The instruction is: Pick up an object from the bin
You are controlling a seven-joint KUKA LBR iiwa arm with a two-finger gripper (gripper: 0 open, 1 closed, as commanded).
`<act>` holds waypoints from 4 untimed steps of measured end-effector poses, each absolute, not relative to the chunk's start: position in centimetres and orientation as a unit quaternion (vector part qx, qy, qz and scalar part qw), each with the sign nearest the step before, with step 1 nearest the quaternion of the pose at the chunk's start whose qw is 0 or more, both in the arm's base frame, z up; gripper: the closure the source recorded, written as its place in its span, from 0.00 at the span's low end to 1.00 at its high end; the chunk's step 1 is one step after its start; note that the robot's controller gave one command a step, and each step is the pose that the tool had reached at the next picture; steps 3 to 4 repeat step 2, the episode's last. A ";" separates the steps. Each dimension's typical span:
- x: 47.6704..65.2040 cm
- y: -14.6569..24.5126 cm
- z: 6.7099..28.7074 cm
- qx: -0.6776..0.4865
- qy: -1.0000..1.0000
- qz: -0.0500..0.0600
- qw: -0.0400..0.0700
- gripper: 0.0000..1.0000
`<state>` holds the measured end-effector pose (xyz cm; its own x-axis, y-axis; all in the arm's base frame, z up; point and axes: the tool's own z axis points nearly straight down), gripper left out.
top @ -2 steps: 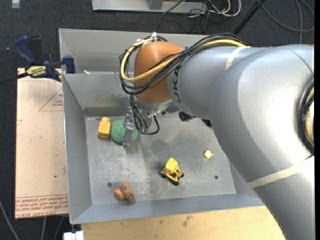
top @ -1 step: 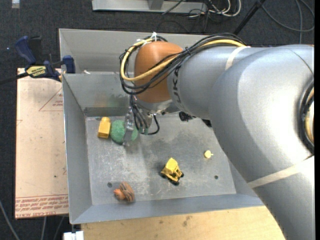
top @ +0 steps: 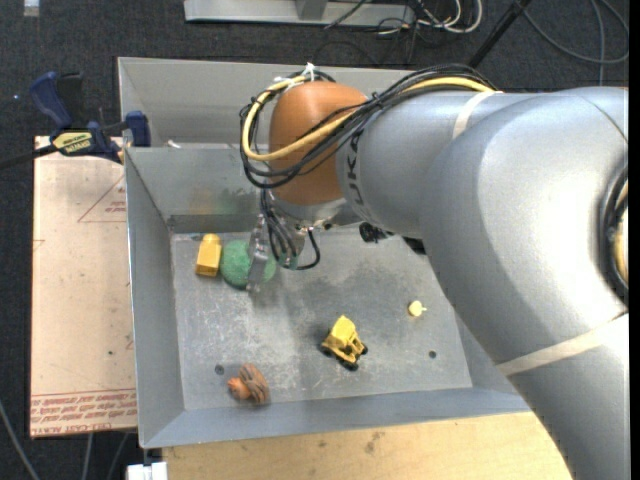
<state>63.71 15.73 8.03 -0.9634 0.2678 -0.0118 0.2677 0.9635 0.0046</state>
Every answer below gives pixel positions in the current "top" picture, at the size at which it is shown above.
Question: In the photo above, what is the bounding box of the yellow toy truck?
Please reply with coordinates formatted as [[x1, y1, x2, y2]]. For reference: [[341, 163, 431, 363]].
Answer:
[[319, 314, 370, 372]]

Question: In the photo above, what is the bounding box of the brown cardboard board red print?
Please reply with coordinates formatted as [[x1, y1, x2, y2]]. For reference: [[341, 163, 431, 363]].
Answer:
[[29, 134, 139, 440]]

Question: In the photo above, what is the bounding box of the orange brown toy snail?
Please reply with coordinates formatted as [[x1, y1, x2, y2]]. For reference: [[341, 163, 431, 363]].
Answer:
[[226, 363, 272, 406]]

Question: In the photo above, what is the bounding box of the green round sponge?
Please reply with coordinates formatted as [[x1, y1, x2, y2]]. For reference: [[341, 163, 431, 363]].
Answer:
[[219, 238, 278, 291]]

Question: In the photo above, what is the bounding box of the yellow toy bottle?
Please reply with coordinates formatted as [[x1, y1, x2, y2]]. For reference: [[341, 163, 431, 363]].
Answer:
[[194, 233, 223, 278]]

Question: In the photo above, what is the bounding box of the grey metal bin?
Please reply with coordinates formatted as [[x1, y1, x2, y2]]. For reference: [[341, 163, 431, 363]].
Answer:
[[117, 56, 532, 450]]

